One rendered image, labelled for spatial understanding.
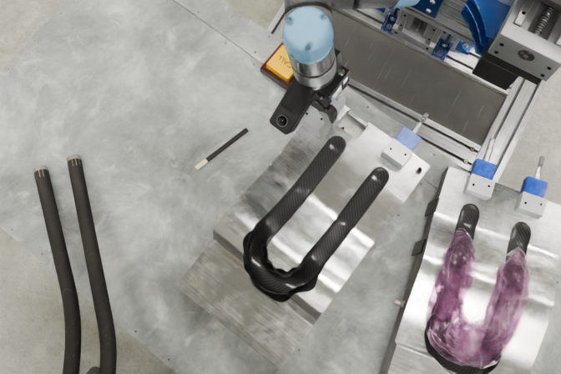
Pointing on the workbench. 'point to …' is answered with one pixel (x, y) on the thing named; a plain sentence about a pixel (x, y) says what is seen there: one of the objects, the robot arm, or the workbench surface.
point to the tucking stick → (221, 149)
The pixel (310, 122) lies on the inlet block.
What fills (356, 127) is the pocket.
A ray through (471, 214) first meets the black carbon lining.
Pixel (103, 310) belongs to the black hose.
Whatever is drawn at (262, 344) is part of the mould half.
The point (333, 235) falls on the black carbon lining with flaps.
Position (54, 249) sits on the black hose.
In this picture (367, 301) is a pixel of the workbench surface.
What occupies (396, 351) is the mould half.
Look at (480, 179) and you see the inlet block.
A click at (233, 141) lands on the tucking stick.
